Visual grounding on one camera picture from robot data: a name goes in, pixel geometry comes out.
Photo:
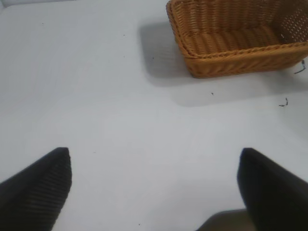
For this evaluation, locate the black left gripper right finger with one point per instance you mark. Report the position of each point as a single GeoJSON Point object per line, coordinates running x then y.
{"type": "Point", "coordinates": [272, 192]}

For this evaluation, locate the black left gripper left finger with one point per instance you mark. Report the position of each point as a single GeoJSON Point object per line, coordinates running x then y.
{"type": "Point", "coordinates": [33, 192]}

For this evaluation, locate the brown woven wicker basket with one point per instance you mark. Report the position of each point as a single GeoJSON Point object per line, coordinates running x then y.
{"type": "Point", "coordinates": [231, 57]}

